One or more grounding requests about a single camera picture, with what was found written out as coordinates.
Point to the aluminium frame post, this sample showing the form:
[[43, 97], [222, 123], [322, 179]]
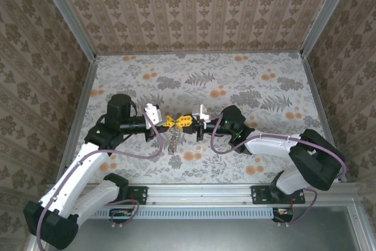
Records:
[[67, 16], [326, 16]]

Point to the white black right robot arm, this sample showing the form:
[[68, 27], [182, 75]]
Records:
[[270, 145]]

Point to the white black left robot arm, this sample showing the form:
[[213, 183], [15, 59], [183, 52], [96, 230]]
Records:
[[85, 171]]

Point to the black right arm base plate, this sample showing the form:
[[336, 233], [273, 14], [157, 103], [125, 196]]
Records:
[[260, 195]]

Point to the aluminium table end rail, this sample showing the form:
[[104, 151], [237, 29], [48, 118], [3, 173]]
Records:
[[199, 53]]

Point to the black connector board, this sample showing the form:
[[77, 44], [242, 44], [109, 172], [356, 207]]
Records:
[[120, 215], [283, 214]]

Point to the grey metal panel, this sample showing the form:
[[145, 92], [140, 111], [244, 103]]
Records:
[[191, 236]]

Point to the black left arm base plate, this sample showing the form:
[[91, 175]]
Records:
[[141, 195]]

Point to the aluminium mounting rail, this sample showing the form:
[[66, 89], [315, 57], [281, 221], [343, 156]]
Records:
[[199, 193]]

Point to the metal disc with key rings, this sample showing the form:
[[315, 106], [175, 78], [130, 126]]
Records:
[[174, 142]]

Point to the aluminium table side rail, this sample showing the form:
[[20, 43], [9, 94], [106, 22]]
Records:
[[313, 86], [83, 101]]

